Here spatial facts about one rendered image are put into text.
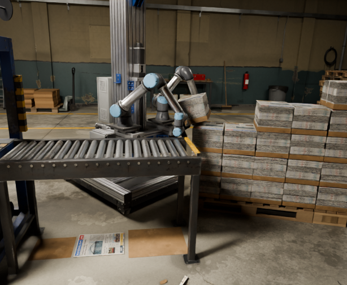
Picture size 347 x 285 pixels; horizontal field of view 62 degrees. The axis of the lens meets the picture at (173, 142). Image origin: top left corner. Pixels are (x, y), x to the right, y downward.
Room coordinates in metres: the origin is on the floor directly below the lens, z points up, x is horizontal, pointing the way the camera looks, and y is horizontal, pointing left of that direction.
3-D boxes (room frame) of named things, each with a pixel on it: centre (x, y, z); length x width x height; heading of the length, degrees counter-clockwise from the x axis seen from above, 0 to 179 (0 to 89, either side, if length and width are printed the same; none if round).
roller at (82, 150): (1.98, 0.65, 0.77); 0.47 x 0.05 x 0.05; 9
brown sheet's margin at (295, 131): (2.63, -1.20, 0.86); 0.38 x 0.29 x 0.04; 168
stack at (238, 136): (2.70, -0.78, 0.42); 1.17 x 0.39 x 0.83; 80
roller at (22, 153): (1.91, 1.03, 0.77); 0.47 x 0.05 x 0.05; 9
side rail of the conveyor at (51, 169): (1.75, 0.47, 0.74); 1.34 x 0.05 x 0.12; 99
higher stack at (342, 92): (2.57, -1.49, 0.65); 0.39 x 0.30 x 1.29; 170
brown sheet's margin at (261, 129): (2.68, -0.91, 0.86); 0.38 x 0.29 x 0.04; 170
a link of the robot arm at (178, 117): (2.43, -0.04, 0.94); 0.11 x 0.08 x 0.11; 164
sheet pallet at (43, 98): (7.94, 3.75, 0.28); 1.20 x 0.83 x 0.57; 99
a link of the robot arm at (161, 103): (3.06, 0.13, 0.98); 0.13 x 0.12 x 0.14; 23
